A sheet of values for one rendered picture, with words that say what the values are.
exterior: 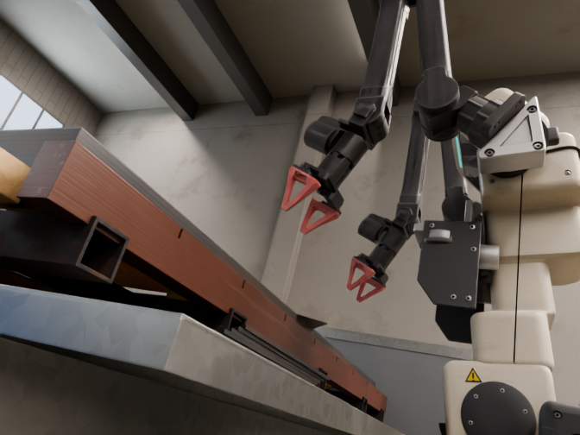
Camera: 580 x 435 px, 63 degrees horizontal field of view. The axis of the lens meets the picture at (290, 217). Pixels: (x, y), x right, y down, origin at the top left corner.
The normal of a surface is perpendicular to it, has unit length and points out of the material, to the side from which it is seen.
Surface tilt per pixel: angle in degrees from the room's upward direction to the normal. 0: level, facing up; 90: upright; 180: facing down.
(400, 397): 90
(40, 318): 90
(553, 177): 90
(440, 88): 90
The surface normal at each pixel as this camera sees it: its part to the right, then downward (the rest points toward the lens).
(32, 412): 0.91, 0.05
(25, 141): -0.34, -0.46
